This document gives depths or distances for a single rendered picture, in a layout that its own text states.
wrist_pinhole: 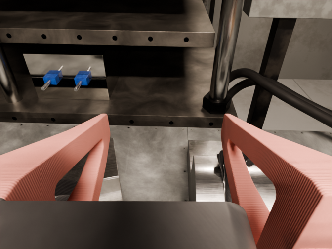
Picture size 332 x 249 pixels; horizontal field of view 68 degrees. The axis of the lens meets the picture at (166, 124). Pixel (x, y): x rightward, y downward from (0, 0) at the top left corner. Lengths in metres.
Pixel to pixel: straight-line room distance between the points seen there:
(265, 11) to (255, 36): 1.91
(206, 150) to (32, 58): 0.66
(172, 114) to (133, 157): 0.25
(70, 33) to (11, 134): 0.36
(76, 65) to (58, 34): 0.11
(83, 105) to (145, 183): 0.44
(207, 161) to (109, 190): 0.20
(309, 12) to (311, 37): 2.10
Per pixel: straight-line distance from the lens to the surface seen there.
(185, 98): 0.95
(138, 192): 0.60
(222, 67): 0.80
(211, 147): 0.62
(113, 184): 0.50
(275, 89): 0.79
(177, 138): 0.73
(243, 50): 2.84
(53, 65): 0.95
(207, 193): 0.45
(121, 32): 0.84
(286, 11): 0.94
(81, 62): 0.91
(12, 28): 0.97
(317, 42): 3.12
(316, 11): 0.98
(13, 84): 1.03
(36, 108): 0.99
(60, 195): 0.54
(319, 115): 0.79
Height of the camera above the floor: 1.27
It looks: 37 degrees down
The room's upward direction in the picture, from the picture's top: 1 degrees clockwise
